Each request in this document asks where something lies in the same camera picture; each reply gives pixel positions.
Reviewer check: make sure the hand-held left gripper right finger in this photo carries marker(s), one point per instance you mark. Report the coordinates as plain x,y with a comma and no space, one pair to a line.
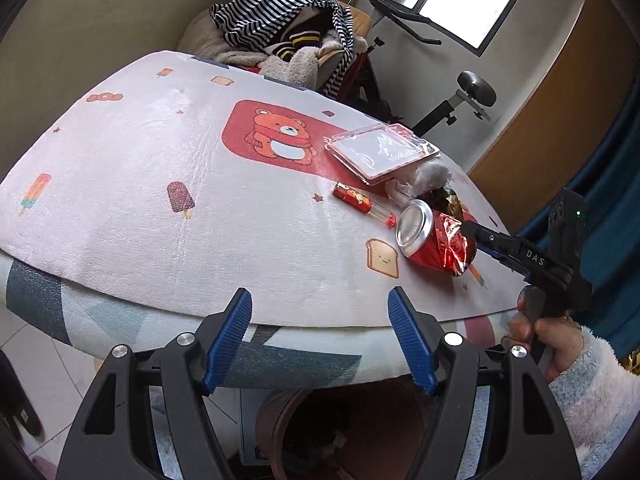
407,340

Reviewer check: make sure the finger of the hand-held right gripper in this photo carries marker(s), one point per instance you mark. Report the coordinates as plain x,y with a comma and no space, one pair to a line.
512,266
505,242

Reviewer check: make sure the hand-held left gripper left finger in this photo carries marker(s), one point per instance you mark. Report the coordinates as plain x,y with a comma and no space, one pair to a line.
227,340

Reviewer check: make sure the crushed red drink can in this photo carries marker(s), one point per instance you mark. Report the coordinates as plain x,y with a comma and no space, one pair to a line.
425,255

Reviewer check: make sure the brown trash bin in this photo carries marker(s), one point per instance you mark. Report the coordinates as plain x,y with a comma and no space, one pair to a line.
305,410

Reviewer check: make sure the person's right forearm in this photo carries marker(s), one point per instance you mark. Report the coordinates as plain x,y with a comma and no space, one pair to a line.
600,400

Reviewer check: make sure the person's right hand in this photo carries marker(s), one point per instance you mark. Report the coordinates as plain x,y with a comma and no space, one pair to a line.
555,340

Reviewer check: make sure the dark green gold wrapper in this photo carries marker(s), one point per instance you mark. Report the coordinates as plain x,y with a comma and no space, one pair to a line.
450,202

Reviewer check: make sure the blue curtain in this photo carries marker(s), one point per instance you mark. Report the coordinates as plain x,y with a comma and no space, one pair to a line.
615,170

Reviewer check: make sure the crumpled clear plastic wrap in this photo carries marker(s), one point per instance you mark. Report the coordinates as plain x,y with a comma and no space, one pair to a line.
435,175

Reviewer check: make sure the wooden door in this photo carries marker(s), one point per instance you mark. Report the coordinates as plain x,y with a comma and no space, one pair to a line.
565,110

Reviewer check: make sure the black exercise bike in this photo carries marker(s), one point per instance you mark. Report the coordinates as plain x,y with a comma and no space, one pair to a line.
445,110

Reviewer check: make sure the red and clear plastic tube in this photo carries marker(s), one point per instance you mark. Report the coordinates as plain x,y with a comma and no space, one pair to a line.
352,197

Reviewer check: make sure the clear plastic case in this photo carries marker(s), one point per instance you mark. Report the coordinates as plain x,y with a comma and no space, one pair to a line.
370,150

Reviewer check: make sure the grey patterned table cover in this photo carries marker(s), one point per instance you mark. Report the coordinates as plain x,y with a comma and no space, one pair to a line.
45,300

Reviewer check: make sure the dark slipper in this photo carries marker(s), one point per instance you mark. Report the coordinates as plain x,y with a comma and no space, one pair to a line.
20,400

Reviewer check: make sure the tan chair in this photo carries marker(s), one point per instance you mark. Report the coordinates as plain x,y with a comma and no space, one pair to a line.
357,22

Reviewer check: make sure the beige fleece towel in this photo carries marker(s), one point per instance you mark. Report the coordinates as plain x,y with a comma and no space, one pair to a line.
295,67

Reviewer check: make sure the dark sweater with yellow stripes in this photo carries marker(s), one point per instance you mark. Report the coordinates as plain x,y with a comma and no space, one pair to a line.
300,35

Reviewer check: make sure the white fleece blanket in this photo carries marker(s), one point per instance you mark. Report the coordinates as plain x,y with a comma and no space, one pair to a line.
210,40

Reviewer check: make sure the pile of clothes on chair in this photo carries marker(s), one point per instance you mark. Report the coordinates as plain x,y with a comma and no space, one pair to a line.
260,15

